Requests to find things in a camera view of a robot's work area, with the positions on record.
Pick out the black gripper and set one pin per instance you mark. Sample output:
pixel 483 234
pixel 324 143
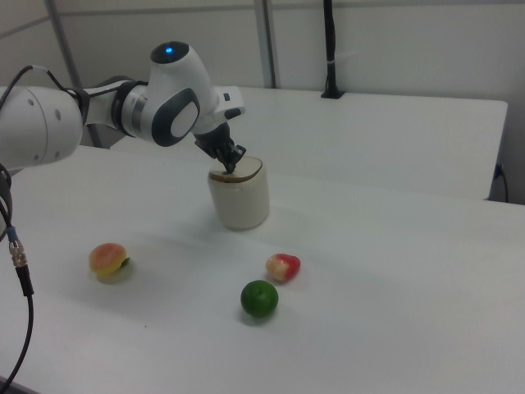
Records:
pixel 213 141

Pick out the beige bin lid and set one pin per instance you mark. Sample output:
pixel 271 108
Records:
pixel 246 168

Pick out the white garbage bin body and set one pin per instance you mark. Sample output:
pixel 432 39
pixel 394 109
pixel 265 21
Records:
pixel 240 205

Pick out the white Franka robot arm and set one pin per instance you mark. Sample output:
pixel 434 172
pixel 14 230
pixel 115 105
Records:
pixel 172 90

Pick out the red toy strawberry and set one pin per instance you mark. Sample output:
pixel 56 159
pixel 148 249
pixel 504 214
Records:
pixel 285 267

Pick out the green lime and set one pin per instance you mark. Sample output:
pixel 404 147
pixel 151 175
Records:
pixel 259 298

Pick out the black pole with clamp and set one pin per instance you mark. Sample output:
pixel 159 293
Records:
pixel 330 49

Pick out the orange pink toy peach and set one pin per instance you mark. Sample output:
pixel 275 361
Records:
pixel 106 258

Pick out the grey partition post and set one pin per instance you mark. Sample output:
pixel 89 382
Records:
pixel 266 41

